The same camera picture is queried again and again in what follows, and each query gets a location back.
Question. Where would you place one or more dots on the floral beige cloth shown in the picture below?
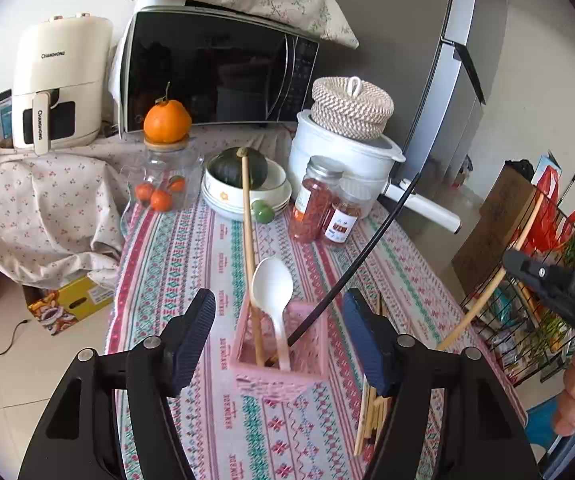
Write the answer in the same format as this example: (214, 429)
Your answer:
(42, 200)

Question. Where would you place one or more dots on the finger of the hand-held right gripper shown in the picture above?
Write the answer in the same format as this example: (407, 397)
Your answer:
(532, 272)

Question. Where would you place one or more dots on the woven basket lid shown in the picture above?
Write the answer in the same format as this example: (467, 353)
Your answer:
(350, 107)

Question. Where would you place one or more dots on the bamboo chopstick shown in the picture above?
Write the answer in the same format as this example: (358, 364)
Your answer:
(472, 310)

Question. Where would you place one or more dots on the brown cardboard box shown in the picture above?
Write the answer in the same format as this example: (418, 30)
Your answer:
(492, 230)

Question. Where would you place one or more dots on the black microwave oven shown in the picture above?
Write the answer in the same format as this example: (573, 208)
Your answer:
(207, 70)

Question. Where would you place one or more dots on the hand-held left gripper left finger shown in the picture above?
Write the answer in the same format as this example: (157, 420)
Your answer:
(195, 340)

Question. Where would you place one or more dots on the cream air fryer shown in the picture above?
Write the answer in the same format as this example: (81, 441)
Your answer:
(62, 70)

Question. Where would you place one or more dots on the large orange with stem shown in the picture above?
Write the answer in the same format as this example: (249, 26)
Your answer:
(167, 120)

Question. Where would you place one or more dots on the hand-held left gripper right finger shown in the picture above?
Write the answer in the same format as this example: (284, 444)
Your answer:
(362, 340)

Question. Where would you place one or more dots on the white plate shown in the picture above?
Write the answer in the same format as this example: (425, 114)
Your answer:
(227, 207)

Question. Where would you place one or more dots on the dark green pumpkin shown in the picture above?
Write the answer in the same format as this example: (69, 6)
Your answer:
(227, 167)

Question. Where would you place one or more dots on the pink perforated utensil holder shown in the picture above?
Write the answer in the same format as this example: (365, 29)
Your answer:
(277, 375)

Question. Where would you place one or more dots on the chili flake jar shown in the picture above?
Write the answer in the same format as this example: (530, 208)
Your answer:
(312, 205)

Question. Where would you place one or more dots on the long wooden chopstick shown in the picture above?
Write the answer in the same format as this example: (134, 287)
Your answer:
(250, 240)

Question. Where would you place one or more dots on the striped patterned tablecloth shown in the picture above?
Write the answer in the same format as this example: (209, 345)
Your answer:
(177, 260)

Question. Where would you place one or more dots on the brown wooden chopstick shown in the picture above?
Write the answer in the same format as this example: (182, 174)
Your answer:
(380, 412)

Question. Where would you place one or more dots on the small red label spice jar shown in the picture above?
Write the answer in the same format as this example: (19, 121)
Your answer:
(342, 222)

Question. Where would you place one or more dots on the white plastic spoon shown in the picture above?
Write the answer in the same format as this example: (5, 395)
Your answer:
(272, 285)

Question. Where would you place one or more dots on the black chopstick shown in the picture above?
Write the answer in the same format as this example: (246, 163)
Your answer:
(357, 260)

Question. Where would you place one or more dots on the white flower bowl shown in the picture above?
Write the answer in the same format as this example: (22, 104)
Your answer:
(277, 180)

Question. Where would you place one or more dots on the red plastic bag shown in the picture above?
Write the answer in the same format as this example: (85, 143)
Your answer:
(550, 210)

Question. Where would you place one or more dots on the glass jar with wooden lid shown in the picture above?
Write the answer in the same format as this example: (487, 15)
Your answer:
(167, 162)

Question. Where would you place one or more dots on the light wooden chopstick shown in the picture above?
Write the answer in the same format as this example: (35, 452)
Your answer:
(362, 420)

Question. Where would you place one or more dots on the small orange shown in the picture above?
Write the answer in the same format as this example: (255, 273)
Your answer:
(177, 184)
(161, 200)
(144, 193)

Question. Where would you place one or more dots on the grey refrigerator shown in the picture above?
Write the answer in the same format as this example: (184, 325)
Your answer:
(392, 35)

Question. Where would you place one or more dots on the yellow printed box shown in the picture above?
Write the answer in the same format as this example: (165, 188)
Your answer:
(72, 305)

